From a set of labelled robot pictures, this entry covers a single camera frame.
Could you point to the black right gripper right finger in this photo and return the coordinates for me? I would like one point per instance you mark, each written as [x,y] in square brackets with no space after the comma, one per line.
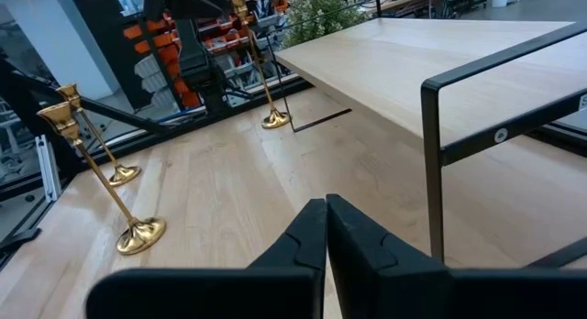
[390,287]

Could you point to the orange parts bin rack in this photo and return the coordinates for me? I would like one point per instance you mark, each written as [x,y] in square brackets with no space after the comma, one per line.
[160,39]

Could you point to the silver aluminium extrusion post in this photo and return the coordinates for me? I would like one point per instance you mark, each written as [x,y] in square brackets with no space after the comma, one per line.
[48,168]

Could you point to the green white-flowered faux plant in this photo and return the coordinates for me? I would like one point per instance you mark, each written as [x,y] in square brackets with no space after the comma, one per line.
[316,16]

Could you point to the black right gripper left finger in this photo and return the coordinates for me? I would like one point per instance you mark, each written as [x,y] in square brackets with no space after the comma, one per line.
[206,296]

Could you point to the tall brass candlestick holder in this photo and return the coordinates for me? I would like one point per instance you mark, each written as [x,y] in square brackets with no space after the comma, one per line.
[275,118]
[140,236]
[123,173]

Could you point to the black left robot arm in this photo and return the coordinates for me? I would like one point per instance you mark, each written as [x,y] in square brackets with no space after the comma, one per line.
[192,58]

